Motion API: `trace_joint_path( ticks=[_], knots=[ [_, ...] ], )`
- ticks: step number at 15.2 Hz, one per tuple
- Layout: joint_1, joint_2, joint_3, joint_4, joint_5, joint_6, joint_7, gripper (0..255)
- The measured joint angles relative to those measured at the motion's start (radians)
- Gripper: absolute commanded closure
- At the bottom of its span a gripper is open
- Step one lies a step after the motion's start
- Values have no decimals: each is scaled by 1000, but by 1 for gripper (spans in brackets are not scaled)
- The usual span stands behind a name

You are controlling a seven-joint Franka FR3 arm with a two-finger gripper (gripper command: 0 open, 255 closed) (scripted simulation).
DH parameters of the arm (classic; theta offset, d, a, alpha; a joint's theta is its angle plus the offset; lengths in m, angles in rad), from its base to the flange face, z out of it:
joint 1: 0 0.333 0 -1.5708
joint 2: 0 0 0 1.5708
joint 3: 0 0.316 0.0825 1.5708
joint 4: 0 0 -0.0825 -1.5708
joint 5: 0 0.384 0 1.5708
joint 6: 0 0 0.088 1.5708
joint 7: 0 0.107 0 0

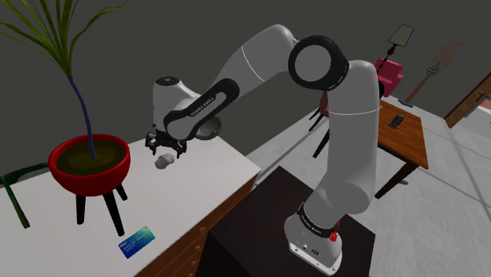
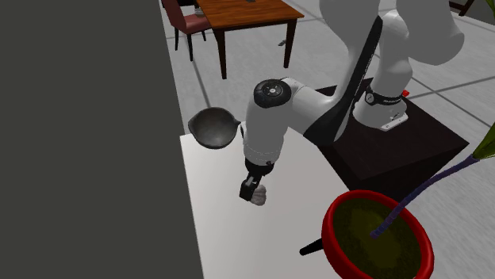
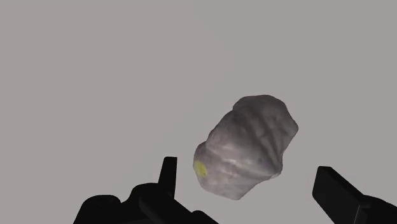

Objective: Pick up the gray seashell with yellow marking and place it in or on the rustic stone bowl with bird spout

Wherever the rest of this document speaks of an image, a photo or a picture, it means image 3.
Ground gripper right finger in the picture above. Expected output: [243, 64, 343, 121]
[312, 165, 397, 224]

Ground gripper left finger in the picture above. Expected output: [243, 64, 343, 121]
[73, 156, 219, 224]

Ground grey ridged lump, yellow spot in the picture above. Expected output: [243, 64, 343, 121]
[193, 94, 300, 201]

